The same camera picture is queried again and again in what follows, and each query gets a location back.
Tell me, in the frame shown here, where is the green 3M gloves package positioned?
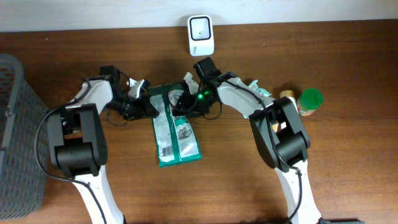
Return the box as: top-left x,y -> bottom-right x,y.
148,85 -> 202,167

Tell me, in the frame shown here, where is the teal wipes pack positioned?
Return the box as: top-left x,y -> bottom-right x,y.
249,80 -> 271,97

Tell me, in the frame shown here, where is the white tube gold cap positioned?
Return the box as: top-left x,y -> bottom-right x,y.
279,90 -> 295,100

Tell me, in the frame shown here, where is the green lid jar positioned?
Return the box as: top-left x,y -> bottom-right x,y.
297,88 -> 324,116

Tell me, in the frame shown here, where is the orange tissue pack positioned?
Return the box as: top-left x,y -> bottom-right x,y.
271,121 -> 287,133

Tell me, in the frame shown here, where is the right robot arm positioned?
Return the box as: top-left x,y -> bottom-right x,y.
171,57 -> 325,223

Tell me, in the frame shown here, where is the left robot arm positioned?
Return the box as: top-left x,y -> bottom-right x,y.
44,65 -> 159,223

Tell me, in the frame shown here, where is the white barcode scanner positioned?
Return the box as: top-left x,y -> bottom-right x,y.
187,15 -> 215,57

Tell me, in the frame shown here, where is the grey plastic mesh basket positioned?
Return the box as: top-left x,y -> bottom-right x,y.
1,54 -> 49,220

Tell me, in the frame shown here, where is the right black camera cable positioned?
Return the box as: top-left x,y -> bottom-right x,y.
167,76 -> 304,222

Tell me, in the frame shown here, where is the black camera cable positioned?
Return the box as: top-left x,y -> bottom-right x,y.
34,70 -> 134,224
167,76 -> 304,222

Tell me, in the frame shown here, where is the left black camera cable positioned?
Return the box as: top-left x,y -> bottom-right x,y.
34,70 -> 134,224

